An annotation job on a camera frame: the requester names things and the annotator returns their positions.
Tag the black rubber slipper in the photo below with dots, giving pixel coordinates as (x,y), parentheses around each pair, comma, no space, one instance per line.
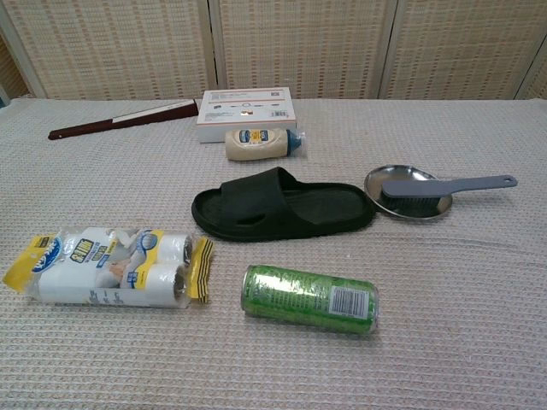
(260,209)

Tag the grey cleaning brush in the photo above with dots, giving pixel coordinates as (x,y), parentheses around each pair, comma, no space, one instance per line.
(410,190)

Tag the mayonnaise squeeze bottle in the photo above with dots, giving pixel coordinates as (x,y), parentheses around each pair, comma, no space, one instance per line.
(256,145)

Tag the green drink can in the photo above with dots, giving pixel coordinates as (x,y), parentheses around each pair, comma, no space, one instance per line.
(299,299)

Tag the white cardboard product box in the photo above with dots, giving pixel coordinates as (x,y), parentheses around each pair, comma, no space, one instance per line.
(239,107)

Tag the round stainless steel plate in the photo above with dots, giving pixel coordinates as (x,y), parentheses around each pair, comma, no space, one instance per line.
(397,176)

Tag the woven folding screen panel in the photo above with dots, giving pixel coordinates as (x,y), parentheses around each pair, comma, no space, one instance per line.
(303,47)
(461,47)
(537,81)
(111,47)
(13,72)

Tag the dark red folded fan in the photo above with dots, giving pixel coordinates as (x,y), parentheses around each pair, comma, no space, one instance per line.
(124,121)

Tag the packaged white roll refills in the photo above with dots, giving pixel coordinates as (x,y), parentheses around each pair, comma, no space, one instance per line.
(77,273)

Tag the beige woven tablecloth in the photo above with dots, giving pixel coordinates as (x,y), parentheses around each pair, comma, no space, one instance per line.
(128,363)

